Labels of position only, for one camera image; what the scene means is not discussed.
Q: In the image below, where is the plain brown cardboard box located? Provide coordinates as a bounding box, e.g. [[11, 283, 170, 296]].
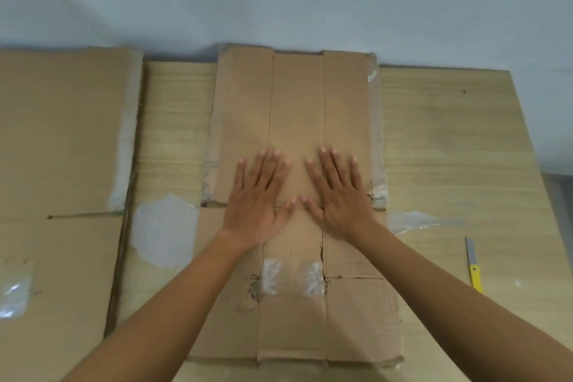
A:
[[187, 44, 406, 369], [0, 47, 144, 382]]

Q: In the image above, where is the yellow utility knife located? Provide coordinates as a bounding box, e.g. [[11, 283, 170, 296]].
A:
[[464, 237, 485, 294]]

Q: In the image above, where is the person's right hand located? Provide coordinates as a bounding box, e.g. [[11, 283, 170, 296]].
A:
[[298, 147, 382, 242]]

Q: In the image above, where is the person's left forearm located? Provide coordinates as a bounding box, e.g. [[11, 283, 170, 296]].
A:
[[60, 229, 265, 382]]

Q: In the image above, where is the light wooden table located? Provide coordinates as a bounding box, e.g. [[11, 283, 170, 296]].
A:
[[105, 60, 573, 382]]

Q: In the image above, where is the person's left hand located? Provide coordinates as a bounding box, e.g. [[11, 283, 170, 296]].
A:
[[219, 149, 298, 252]]

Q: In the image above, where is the person's right forearm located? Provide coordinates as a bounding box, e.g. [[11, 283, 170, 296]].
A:
[[344, 220, 573, 382]]

